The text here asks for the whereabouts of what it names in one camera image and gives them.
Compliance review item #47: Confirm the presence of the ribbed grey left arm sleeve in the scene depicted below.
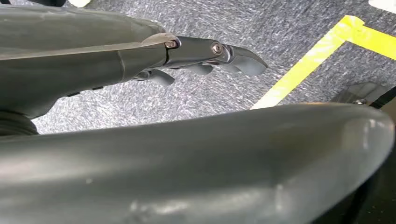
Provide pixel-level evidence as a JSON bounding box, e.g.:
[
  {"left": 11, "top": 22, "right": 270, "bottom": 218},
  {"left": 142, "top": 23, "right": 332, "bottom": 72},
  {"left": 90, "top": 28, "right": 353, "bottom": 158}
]
[{"left": 0, "top": 111, "right": 40, "bottom": 137}]

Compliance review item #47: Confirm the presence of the large smooth grey robot shell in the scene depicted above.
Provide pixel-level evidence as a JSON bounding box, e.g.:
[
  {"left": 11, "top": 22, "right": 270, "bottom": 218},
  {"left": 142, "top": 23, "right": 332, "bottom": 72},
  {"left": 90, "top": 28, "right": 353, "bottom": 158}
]
[{"left": 0, "top": 102, "right": 396, "bottom": 224}]

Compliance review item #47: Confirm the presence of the dark base piece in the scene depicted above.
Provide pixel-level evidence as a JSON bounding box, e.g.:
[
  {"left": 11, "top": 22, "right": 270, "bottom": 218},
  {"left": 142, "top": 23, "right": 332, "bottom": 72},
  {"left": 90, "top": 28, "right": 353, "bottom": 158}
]
[{"left": 27, "top": 0, "right": 67, "bottom": 7}]

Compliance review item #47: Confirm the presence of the white flat object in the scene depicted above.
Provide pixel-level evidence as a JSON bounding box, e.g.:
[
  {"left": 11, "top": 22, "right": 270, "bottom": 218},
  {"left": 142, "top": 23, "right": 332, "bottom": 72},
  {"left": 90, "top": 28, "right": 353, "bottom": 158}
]
[
  {"left": 67, "top": 0, "right": 92, "bottom": 8},
  {"left": 368, "top": 0, "right": 396, "bottom": 14}
]

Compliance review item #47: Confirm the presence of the grey metal bracket with bolt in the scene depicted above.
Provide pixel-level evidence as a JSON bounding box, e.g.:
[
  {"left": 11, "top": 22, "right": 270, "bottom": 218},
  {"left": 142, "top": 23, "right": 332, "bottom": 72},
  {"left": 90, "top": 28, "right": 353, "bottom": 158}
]
[{"left": 330, "top": 81, "right": 391, "bottom": 106}]

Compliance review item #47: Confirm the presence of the yellow floor tape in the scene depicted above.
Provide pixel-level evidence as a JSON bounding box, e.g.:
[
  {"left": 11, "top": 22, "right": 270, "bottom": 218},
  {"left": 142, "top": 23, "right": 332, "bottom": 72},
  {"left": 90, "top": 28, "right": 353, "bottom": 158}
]
[{"left": 250, "top": 14, "right": 396, "bottom": 110}]

